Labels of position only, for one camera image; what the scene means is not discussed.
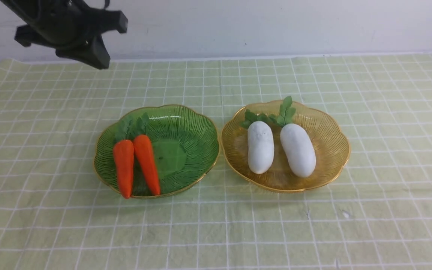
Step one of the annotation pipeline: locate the amber plastic plate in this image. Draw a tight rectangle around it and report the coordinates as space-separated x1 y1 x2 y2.
220 100 351 193

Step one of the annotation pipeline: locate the green checkered tablecloth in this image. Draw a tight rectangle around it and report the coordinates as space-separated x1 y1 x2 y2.
0 54 432 270

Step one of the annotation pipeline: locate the green plastic plate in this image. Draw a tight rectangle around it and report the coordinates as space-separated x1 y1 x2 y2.
93 104 221 198

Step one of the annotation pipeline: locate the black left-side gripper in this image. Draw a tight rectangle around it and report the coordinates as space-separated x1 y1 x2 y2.
2 0 128 70

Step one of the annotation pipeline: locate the white toy radish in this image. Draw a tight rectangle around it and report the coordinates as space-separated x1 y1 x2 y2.
269 96 317 178
240 109 275 174

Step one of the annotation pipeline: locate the orange toy carrot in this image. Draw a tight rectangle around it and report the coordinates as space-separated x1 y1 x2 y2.
133 112 161 195
112 116 135 200

